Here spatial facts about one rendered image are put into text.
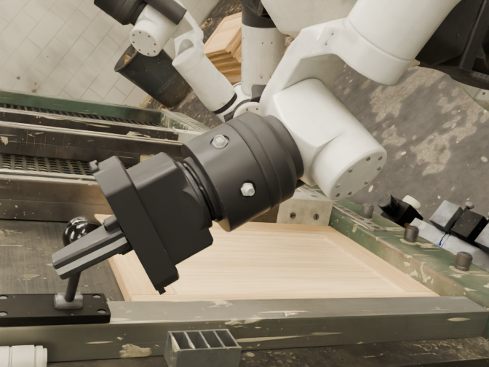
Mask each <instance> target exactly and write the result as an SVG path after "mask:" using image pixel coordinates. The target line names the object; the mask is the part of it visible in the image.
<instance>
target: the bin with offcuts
mask: <svg viewBox="0 0 489 367"><path fill-rule="evenodd" d="M172 62H173V59H172V58H171V57H170V56H169V55H168V54H167V53H166V52H165V51H164V49H163V48H162V50H161V51H160V52H159V54H158V55H156V56H153V57H150V56H146V55H143V54H141V53H140V52H138V51H137V50H136V49H135V48H134V47H133V45H132V44H131V45H130V46H129V47H128V48H127V49H126V50H125V51H124V53H123V54H122V56H121V57H120V59H119V60H118V62H117V63H116V65H115V66H114V71H115V72H118V73H120V74H121V75H122V76H124V77H125V78H126V79H128V80H130V81H131V82H132V83H133V84H135V85H136V86H138V87H139V88H140V89H142V90H143V91H144V92H146V93H147V94H149V95H150V96H151V97H152V98H154V99H155V100H157V101H159V102H160V103H161V104H162V105H163V106H165V107H167V108H169V107H170V108H171V107H173V106H174V105H176V104H177V103H178V102H179V101H180V100H181V99H182V98H183V97H184V96H185V95H186V93H187V92H188V90H189V89H190V87H191V86H190V85H189V84H188V82H187V81H186V80H185V79H184V78H183V77H182V76H181V75H180V73H179V72H178V71H177V70H176V68H175V67H174V66H173V65H172Z"/></svg>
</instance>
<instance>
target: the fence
mask: <svg viewBox="0 0 489 367"><path fill-rule="evenodd" d="M107 303H108V307H109V309H110V311H111V320H110V323H90V324H67V325H22V326H0V347H4V346H9V347H12V346H20V345H34V347H36V346H42V347H43V349H44V348H47V363H48V362H61V361H74V360H97V359H110V358H134V357H147V356H159V355H164V349H165V344H166V340H167V332H168V331H192V330H211V329H229V332H230V333H231V335H232V336H233V337H234V339H235V340H236V342H237V343H238V345H239V346H241V347H242V350H241V351H245V350H269V349H282V348H294V347H318V346H330V345H343V344H367V343H379V342H403V341H416V340H429V339H452V338H465V337H478V336H483V333H484V330H485V326H486V323H487V320H488V316H489V311H488V310H487V309H485V308H484V307H481V306H480V305H479V304H477V303H475V302H473V301H472V300H470V299H468V298H466V297H465V296H407V297H360V298H313V299H221V300H174V301H107Z"/></svg>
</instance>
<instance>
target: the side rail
mask: <svg viewBox="0 0 489 367"><path fill-rule="evenodd" d="M0 103H6V104H12V105H19V106H30V107H36V108H47V109H53V110H59V111H70V112H76V113H83V114H94V115H100V116H106V117H117V118H123V119H134V120H140V121H147V122H158V123H160V122H159V120H160V115H161V112H160V111H159V110H157V109H152V108H141V107H135V106H126V105H119V104H114V103H104V102H98V101H93V100H82V99H76V98H67V97H60V96H55V95H45V94H39V93H34V92H23V91H17V90H8V89H1V88H0Z"/></svg>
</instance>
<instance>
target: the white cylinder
mask: <svg viewBox="0 0 489 367"><path fill-rule="evenodd" d="M0 367H47V348H44V349H43V347H42V346H36V347H34V345H20V346H12V347H9V346H4V347H0Z"/></svg>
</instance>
